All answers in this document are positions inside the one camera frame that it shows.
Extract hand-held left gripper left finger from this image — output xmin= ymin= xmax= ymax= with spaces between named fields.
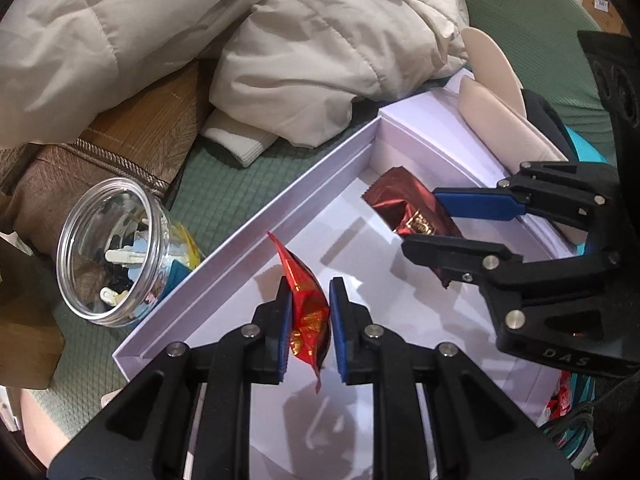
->
xmin=47 ymin=277 xmax=293 ymax=480

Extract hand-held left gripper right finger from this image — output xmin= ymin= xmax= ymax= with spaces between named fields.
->
xmin=328 ymin=276 xmax=573 ymax=480

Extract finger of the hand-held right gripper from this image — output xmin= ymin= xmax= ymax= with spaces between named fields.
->
xmin=401 ymin=236 xmax=623 ymax=356
xmin=434 ymin=161 xmax=621 ymax=257

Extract red gold-print snack packet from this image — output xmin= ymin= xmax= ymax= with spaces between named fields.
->
xmin=266 ymin=231 xmax=332 ymax=395

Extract dark red foil packet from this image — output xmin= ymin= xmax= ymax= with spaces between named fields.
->
xmin=361 ymin=167 xmax=463 ymax=288

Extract white cardboard box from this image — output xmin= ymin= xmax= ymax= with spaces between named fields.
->
xmin=112 ymin=115 xmax=556 ymax=480

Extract teal box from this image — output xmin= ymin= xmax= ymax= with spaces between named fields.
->
xmin=564 ymin=126 xmax=611 ymax=166

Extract white box lid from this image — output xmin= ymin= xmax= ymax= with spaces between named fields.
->
xmin=378 ymin=72 xmax=576 ymax=263

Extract black cloth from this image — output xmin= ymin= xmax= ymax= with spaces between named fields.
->
xmin=522 ymin=89 xmax=571 ymax=161

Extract cream padded mesh cushion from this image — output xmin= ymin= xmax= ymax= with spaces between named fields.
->
xmin=459 ymin=79 xmax=586 ymax=256

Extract green quilted mat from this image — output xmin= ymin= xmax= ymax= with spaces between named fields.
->
xmin=20 ymin=0 xmax=621 ymax=441

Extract cream flat oval pad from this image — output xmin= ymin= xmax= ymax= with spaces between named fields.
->
xmin=461 ymin=27 xmax=526 ymax=111

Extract assorted plastic clips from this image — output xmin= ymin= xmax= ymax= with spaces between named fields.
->
xmin=97 ymin=200 xmax=201 ymax=313

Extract red white wrapper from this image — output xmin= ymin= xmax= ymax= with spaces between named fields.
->
xmin=542 ymin=372 xmax=574 ymax=421

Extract clear plastic jar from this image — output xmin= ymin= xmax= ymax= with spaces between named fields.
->
xmin=56 ymin=177 xmax=206 ymax=328

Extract brown woven cushion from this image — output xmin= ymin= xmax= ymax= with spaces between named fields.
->
xmin=0 ymin=57 xmax=221 ymax=261

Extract brown cardboard box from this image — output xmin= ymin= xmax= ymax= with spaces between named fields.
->
xmin=0 ymin=232 xmax=66 ymax=391

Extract beige down jacket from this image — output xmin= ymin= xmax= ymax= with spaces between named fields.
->
xmin=0 ymin=0 xmax=471 ymax=138

